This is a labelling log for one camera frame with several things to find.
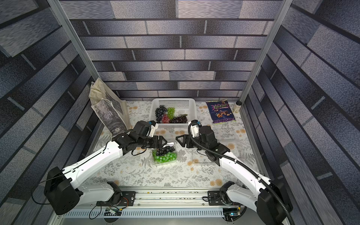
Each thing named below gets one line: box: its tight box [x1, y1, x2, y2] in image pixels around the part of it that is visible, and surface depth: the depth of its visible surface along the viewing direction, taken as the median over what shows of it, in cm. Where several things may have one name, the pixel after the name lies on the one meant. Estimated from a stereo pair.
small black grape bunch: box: [155, 145, 175, 157], surface depth 85 cm
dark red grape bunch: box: [169, 114, 188, 124], surface depth 106 cm
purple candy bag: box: [205, 98, 237, 124], surface depth 111 cm
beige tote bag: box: [88, 77, 131, 137], surface depth 97 cm
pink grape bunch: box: [161, 113, 171, 124], surface depth 106 cm
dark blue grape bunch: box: [155, 104, 168, 124], surface depth 109 cm
